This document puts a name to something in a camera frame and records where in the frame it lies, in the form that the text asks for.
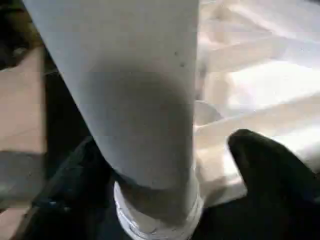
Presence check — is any white plastic table leg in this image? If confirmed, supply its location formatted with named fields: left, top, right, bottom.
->
left=21, top=0, right=205, bottom=240

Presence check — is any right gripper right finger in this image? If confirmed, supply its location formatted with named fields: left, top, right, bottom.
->
left=199, top=128, right=320, bottom=240

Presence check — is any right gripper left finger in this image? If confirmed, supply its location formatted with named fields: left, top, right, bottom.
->
left=29, top=136, right=119, bottom=240

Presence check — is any white plastic table top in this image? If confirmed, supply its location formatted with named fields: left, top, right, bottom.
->
left=193, top=0, right=320, bottom=209

